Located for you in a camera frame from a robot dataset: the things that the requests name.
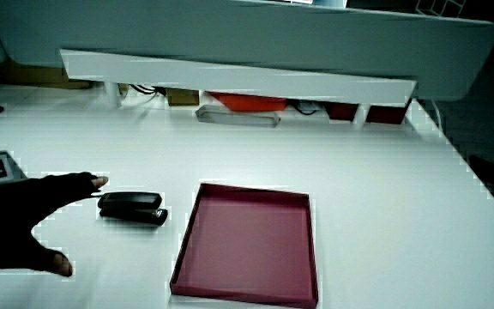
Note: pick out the person's left hand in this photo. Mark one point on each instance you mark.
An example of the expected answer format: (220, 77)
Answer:
(11, 223)

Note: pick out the black stapper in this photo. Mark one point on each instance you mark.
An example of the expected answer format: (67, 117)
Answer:
(132, 207)

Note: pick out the white desk shelf riser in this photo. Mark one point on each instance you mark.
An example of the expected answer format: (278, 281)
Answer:
(238, 77)

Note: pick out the white desk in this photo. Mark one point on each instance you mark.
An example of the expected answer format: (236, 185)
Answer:
(380, 193)

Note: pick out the brown cardboard box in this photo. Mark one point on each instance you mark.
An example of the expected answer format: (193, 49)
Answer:
(37, 77)

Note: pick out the small brown box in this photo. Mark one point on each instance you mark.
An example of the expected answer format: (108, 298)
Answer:
(182, 97)

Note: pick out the dark red shallow tray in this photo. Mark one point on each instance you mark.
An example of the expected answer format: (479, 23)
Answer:
(247, 244)

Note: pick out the orange box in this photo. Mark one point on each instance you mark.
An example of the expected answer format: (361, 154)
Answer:
(251, 102)

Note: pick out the grey partition panel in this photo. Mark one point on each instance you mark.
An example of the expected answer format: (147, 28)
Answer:
(247, 34)

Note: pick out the dark red box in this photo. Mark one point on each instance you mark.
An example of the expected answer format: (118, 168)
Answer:
(387, 113)
(342, 111)

